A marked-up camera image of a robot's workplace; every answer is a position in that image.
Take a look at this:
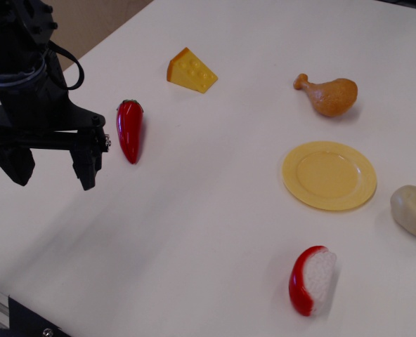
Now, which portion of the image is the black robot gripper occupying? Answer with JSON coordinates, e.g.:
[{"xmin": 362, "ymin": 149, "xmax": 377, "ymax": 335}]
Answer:
[{"xmin": 0, "ymin": 41, "xmax": 110, "ymax": 191}]

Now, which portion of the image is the red and white toy sushi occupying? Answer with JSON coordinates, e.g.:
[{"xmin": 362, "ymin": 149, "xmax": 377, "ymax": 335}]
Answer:
[{"xmin": 288, "ymin": 246, "xmax": 337, "ymax": 317}]

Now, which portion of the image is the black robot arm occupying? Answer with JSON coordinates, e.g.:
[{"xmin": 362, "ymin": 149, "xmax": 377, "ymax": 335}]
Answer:
[{"xmin": 0, "ymin": 1, "xmax": 110, "ymax": 190}]

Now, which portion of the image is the yellow plastic plate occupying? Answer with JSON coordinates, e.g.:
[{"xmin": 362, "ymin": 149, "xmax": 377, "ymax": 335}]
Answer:
[{"xmin": 280, "ymin": 141, "xmax": 377, "ymax": 211}]

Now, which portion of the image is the red toy chili pepper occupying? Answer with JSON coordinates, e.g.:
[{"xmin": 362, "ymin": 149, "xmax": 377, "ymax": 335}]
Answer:
[{"xmin": 117, "ymin": 100, "xmax": 143, "ymax": 164}]

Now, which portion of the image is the brown cardboard panel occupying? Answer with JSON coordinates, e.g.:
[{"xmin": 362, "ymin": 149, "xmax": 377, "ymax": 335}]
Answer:
[{"xmin": 46, "ymin": 0, "xmax": 151, "ymax": 59}]

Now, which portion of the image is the yellow toy cheese wedge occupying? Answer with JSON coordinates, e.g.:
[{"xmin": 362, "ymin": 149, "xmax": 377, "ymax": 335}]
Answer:
[{"xmin": 167, "ymin": 48, "xmax": 218, "ymax": 93}]

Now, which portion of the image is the brown toy chicken drumstick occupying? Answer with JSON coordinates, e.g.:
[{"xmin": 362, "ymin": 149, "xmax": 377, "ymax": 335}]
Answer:
[{"xmin": 293, "ymin": 74, "xmax": 358, "ymax": 117}]

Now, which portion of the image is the beige toy potato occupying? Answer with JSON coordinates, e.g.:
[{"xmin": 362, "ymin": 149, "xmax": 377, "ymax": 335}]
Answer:
[{"xmin": 390, "ymin": 185, "xmax": 416, "ymax": 236}]

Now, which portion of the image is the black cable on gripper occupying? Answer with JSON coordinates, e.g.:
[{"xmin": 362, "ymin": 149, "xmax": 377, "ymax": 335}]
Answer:
[{"xmin": 48, "ymin": 40, "xmax": 86, "ymax": 91}]

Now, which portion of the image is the black corner bracket with screw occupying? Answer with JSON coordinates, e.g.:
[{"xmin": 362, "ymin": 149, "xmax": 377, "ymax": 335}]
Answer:
[{"xmin": 8, "ymin": 297, "xmax": 70, "ymax": 337}]

